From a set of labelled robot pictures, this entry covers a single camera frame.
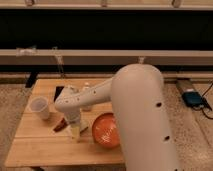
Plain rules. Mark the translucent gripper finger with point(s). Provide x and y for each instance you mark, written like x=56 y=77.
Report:
x=75 y=132

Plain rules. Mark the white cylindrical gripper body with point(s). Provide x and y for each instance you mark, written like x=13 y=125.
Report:
x=73 y=117

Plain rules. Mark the white sponge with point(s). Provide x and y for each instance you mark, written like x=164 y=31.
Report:
x=83 y=126

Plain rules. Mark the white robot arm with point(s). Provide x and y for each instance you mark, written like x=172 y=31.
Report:
x=136 y=95

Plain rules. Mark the orange ceramic bowl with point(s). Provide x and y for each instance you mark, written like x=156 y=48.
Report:
x=104 y=131

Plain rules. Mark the red chili pepper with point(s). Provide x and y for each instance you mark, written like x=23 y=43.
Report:
x=61 y=125

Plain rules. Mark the black rectangular block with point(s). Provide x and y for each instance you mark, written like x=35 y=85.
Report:
x=58 y=91

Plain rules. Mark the white tube bottle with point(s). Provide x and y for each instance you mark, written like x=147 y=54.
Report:
x=85 y=87

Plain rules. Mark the white plastic cup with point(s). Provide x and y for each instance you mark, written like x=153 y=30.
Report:
x=40 y=106

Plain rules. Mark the blue power box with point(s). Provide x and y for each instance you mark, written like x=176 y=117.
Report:
x=192 y=99

